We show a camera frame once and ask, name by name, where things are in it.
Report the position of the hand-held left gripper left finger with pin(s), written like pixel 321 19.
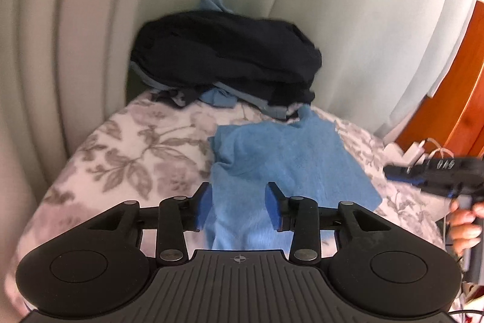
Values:
pixel 206 207

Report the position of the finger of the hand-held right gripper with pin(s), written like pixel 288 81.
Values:
pixel 410 180
pixel 400 171

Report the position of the white charger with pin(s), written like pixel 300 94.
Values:
pixel 414 152

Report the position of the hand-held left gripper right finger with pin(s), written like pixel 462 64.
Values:
pixel 271 207

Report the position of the person's right hand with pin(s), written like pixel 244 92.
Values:
pixel 461 232

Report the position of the white power strip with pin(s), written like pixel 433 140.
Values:
pixel 395 152

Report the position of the dark navy garment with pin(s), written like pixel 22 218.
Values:
pixel 227 50

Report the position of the grey blue garment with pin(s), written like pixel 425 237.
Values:
pixel 272 111

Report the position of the pale green curtain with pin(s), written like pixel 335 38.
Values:
pixel 340 5

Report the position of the floral grey white blanket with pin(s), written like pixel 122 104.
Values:
pixel 132 156

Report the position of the blue t-shirt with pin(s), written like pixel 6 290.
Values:
pixel 287 156

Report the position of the wooden headboard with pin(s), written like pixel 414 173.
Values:
pixel 461 99

